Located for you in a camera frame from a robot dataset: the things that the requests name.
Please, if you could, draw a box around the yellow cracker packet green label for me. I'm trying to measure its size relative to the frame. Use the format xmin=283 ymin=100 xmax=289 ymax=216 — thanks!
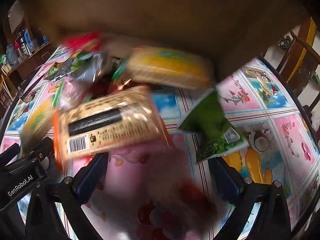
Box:
xmin=20 ymin=97 xmax=59 ymax=153
xmin=126 ymin=46 xmax=215 ymax=90

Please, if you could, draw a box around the dark wooden chair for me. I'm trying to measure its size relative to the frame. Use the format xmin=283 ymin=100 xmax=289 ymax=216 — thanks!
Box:
xmin=275 ymin=17 xmax=320 ymax=110

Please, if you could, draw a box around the green snack packet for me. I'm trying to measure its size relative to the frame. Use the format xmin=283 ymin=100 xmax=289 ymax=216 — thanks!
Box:
xmin=176 ymin=89 xmax=250 ymax=164

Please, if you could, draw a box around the wooden side cabinet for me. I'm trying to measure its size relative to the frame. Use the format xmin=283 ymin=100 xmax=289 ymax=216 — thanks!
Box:
xmin=0 ymin=12 xmax=53 ymax=80

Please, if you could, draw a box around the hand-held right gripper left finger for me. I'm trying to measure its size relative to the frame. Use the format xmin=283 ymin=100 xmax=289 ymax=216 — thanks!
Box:
xmin=25 ymin=152 xmax=109 ymax=240

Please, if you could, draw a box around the grey foil snack packet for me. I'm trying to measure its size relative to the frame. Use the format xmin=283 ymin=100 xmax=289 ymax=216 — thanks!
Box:
xmin=47 ymin=51 xmax=105 ymax=83

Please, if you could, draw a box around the beige cracker packet orange edge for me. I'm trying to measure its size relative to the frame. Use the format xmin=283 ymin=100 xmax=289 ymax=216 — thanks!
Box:
xmin=51 ymin=85 xmax=170 ymax=170

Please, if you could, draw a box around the printed pink blue tablecloth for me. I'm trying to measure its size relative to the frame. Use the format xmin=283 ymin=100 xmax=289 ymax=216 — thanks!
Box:
xmin=0 ymin=47 xmax=313 ymax=240

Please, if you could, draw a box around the brown cardboard box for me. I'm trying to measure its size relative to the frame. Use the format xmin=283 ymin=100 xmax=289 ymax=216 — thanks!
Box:
xmin=24 ymin=0 xmax=310 ymax=90

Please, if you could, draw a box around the green stick packet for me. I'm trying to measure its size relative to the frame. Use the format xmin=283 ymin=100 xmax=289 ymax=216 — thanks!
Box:
xmin=51 ymin=80 xmax=64 ymax=108

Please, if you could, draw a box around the red snack packet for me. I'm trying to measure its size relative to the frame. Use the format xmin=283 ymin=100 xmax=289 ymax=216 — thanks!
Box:
xmin=61 ymin=31 xmax=103 ymax=53

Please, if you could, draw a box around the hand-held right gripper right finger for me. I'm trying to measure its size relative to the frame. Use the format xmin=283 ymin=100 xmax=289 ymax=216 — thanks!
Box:
xmin=209 ymin=159 xmax=293 ymax=240

